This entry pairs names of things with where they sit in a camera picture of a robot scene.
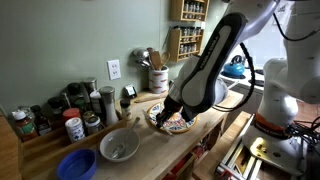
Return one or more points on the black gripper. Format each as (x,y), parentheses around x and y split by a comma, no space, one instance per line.
(170,107)

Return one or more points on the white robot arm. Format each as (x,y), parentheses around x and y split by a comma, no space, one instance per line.
(270,137)

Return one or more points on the colourful patterned round plate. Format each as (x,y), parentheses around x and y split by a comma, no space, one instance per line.
(175,124)

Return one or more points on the small black lid jar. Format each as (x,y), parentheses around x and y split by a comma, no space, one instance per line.
(126,108)

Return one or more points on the white red utensil crock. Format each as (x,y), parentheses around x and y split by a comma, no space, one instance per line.
(158,80)

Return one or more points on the small black timer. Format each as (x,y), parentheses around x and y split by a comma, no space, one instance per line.
(130,91)

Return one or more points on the white ceramic bowl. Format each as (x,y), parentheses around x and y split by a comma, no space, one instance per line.
(123,136)

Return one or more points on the silver spoon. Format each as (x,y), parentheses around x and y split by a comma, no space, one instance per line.
(120,149)

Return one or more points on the tall steel salt grinder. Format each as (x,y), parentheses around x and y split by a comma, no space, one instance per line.
(107,95)

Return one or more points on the wooden spoon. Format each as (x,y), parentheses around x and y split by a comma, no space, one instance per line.
(164,58)

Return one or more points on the silver ladle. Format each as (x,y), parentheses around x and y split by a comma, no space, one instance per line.
(142,56)

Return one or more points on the white cap spray bottle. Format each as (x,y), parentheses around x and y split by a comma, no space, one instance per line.
(95,101)

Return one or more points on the glass jar metal lid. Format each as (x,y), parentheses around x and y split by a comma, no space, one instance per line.
(93,125)

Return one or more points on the steel pepper grinder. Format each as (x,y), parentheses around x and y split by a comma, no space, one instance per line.
(90,83)

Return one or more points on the lower wooden spice rack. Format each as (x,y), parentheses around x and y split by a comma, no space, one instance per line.
(184,42)

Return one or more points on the wooden spice rack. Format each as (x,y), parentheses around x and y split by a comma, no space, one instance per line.
(189,10)
(184,42)

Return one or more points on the white patterned spice can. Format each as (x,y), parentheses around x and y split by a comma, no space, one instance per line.
(75,129)

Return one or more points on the blue kettle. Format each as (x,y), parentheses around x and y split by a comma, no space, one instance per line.
(235,69)

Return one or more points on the red lid spice jar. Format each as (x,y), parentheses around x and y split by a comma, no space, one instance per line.
(71,113)

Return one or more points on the blue plastic bowl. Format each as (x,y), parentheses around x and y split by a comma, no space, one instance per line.
(78,165)

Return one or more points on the upper wooden spice rack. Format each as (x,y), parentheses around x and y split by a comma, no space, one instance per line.
(189,10)

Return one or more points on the dark sauce bottle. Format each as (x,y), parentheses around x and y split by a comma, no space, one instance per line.
(41,121)

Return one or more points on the wooden spice tray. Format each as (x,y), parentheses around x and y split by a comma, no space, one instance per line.
(58,143)

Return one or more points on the orange sauce bottle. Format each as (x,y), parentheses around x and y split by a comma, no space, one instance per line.
(24,126)

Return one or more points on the white wall outlet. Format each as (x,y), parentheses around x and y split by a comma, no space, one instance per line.
(114,69)

